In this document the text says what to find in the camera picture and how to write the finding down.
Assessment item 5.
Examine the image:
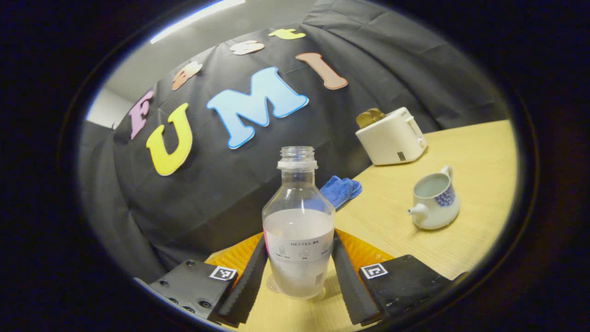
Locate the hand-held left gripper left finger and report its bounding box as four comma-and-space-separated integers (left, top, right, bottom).
150, 233, 269, 328

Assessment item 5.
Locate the white toaster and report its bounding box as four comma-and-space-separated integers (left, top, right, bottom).
355, 107, 428, 166

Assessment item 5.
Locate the white blue patterned teacup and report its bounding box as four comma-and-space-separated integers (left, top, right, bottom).
407, 166, 461, 231

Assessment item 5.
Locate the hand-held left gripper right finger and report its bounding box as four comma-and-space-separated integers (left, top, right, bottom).
332, 229, 461, 326

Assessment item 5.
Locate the blue folded towel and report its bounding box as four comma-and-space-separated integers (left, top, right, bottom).
319, 175, 363, 211

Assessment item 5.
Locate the clear plastic water bottle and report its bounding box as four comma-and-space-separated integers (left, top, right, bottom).
262, 146, 336, 300

